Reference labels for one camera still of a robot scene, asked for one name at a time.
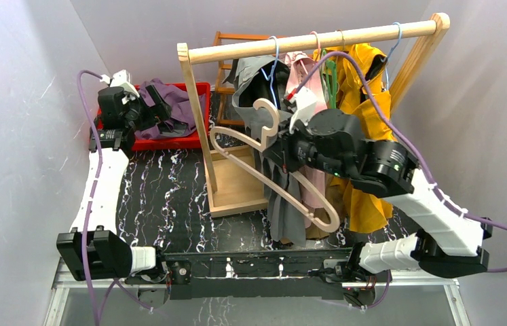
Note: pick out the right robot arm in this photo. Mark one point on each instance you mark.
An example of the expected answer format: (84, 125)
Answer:
(446, 244)

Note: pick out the grey pleated skirt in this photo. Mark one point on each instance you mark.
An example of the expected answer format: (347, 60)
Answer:
(286, 222)

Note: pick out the purple pleated skirt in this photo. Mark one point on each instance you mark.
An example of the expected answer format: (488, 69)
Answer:
(182, 122)

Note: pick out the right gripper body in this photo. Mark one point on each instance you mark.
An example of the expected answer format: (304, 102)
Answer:
(297, 150)

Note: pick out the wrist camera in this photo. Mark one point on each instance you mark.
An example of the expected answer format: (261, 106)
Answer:
(303, 104)
(121, 79)

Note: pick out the yellow skirt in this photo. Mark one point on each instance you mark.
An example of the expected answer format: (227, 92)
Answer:
(366, 213)

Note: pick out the light blue hanger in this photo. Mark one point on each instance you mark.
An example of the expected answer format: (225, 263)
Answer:
(386, 60)

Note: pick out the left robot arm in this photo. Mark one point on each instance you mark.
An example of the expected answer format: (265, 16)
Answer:
(91, 248)

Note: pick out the blue wire hanger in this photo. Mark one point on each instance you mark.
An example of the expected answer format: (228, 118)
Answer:
(270, 76)

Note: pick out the pink skirt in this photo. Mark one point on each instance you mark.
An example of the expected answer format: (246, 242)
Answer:
(318, 211)

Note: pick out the green hanger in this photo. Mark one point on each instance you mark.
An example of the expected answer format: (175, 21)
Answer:
(329, 75)

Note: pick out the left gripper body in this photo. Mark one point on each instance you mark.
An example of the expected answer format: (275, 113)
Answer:
(148, 108)

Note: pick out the wooden clothes rack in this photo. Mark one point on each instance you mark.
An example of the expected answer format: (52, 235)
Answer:
(231, 189)

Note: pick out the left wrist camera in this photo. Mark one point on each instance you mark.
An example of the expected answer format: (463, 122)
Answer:
(121, 79)

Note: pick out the orange wooden shelf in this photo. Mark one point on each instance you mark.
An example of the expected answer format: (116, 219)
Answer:
(226, 115)

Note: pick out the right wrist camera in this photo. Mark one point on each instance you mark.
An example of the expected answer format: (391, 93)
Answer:
(303, 104)

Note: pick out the red plastic bin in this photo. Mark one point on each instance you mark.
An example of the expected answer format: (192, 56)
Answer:
(167, 141)

